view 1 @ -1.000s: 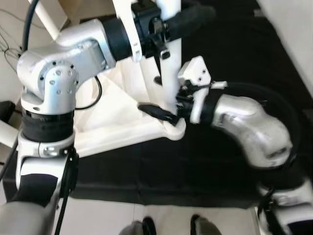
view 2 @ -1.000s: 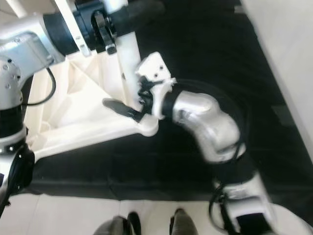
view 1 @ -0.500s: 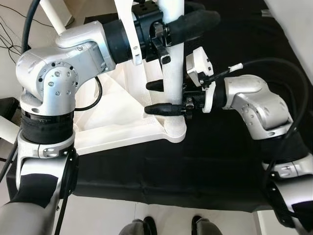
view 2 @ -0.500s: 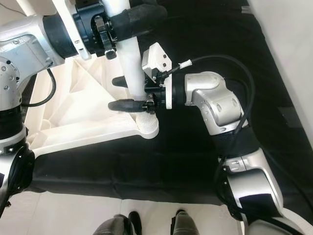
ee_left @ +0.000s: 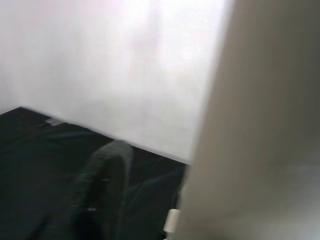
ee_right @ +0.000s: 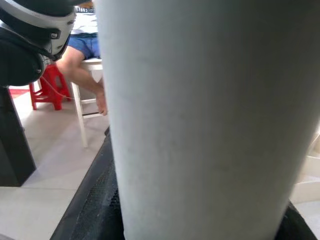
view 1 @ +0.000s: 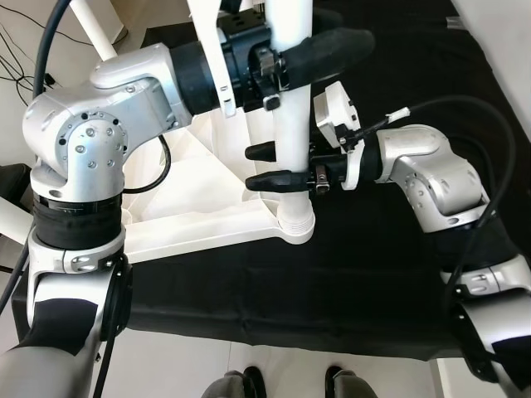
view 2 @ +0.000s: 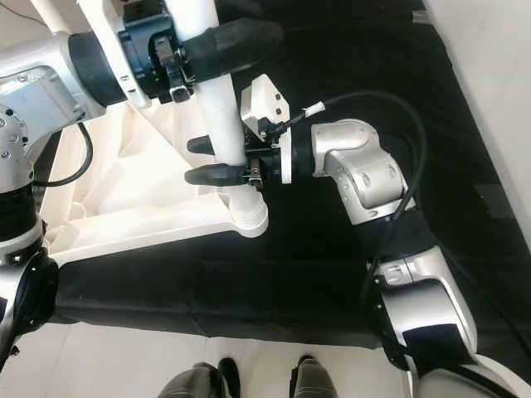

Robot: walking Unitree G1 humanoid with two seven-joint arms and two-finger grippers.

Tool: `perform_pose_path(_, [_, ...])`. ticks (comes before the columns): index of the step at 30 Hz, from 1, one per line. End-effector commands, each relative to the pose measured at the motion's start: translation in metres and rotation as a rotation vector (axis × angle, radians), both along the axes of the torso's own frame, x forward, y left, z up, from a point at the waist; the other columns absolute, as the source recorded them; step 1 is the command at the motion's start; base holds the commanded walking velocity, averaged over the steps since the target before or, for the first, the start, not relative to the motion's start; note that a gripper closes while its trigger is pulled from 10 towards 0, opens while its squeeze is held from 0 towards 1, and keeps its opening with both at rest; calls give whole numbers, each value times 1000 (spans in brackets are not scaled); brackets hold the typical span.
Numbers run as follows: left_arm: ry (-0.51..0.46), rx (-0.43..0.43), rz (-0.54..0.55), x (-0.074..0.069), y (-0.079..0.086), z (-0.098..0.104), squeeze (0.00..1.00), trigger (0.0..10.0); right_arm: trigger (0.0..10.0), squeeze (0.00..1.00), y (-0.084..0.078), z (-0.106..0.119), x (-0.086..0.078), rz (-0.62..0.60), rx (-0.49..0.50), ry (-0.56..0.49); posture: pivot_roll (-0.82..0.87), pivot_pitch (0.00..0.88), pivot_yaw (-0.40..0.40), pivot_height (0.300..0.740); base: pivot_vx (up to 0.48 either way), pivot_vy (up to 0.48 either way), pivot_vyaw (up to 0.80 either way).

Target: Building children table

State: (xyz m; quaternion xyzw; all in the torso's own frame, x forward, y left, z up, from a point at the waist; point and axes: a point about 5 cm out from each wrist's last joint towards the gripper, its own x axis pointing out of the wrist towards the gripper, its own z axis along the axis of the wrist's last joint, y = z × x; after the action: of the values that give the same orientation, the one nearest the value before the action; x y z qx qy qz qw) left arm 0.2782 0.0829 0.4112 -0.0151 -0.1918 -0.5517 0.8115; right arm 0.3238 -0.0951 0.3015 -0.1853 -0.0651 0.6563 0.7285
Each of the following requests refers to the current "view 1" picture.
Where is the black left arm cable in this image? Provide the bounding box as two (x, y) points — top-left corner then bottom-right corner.
(0, 0), (173, 398)

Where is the black looped wall cable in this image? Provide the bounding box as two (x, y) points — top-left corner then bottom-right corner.
(0, 25), (52, 88)

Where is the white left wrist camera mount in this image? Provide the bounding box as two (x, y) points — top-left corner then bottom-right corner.
(187, 0), (250, 117)

